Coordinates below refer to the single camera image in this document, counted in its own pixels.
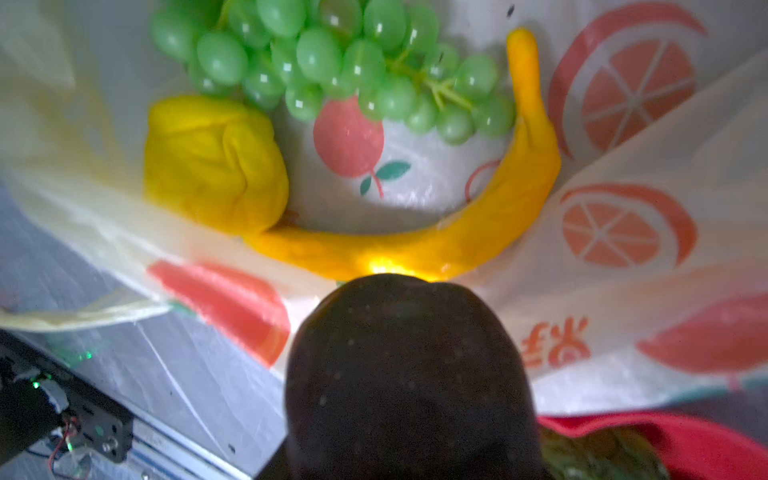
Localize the dark purple fake avocado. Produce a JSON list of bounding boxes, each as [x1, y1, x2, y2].
[[285, 274, 545, 479]]

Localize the yellow fake lemon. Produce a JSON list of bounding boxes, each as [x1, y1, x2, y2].
[[144, 95, 289, 236]]

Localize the green fake lime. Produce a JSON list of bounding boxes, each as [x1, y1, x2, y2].
[[539, 427, 670, 480]]

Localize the red flower-shaped plastic plate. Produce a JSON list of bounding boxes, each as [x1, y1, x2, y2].
[[539, 411, 767, 479]]

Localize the yellow fake banana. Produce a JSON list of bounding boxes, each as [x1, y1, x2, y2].
[[245, 28, 561, 282]]

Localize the green fake grapes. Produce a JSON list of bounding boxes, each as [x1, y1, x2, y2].
[[149, 0, 516, 145]]

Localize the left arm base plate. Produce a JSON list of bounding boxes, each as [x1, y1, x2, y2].
[[1, 332, 134, 464]]

